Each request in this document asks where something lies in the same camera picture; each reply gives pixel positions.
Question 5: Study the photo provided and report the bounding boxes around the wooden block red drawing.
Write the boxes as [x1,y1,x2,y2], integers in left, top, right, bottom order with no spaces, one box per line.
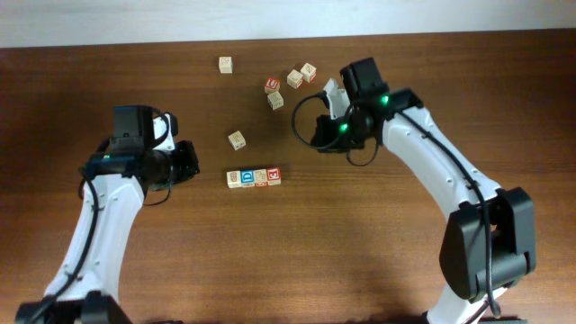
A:
[226,170,242,189]

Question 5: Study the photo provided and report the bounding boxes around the blue D wooden block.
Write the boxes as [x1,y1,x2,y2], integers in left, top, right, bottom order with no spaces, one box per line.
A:
[240,170,256,187]

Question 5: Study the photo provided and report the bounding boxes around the red E wooden block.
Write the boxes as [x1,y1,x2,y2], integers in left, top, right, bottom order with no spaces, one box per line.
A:
[266,167,282,186]

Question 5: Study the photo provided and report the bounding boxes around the wooden block red picture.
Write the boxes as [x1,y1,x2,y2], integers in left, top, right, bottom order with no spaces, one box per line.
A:
[254,169,268,187]

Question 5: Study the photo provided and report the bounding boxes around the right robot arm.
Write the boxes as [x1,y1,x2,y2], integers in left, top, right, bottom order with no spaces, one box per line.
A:
[306,58,536,323]

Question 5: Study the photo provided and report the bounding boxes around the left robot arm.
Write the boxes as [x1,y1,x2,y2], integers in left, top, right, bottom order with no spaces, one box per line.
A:
[14,105,200,323]

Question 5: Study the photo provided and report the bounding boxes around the plain wooden block middle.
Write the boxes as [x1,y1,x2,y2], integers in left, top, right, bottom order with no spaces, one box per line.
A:
[228,130,247,150]

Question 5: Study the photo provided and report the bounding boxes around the plain wooden block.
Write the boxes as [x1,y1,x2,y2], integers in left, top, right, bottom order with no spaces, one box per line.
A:
[219,57,233,74]
[228,130,247,150]

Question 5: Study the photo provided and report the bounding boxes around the wooden block beside top right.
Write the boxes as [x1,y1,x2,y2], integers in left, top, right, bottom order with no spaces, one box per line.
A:
[287,69,303,89]

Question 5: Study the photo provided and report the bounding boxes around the red U wooden block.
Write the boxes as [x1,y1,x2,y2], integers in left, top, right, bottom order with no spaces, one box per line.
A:
[264,77,280,95]

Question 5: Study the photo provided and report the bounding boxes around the plain wooden block far left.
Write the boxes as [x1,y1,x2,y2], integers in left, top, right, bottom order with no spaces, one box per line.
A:
[219,57,233,74]

